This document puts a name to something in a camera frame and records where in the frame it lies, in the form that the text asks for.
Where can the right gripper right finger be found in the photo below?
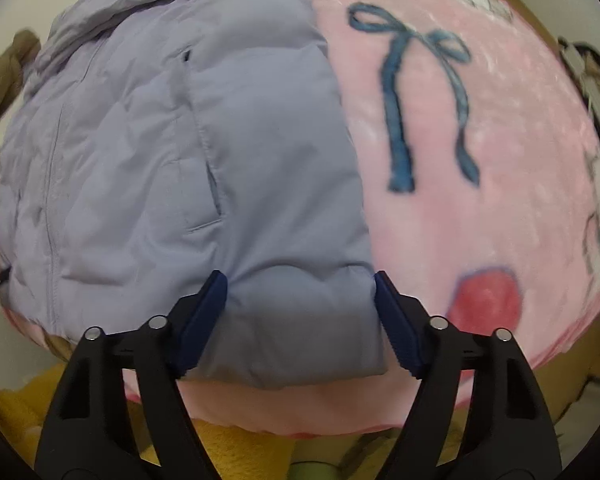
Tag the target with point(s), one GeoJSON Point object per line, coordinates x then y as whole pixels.
{"type": "Point", "coordinates": [508, 433]}

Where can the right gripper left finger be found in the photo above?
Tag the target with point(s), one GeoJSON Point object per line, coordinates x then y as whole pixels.
{"type": "Point", "coordinates": [171, 343]}

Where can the lavender puffer jacket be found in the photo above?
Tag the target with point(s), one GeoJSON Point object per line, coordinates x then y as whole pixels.
{"type": "Point", "coordinates": [161, 140]}

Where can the pink cartoon fleece blanket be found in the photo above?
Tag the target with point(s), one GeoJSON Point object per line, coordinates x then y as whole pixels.
{"type": "Point", "coordinates": [480, 173]}

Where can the brown puffer coat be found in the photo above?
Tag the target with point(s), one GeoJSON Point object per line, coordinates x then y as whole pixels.
{"type": "Point", "coordinates": [13, 62]}

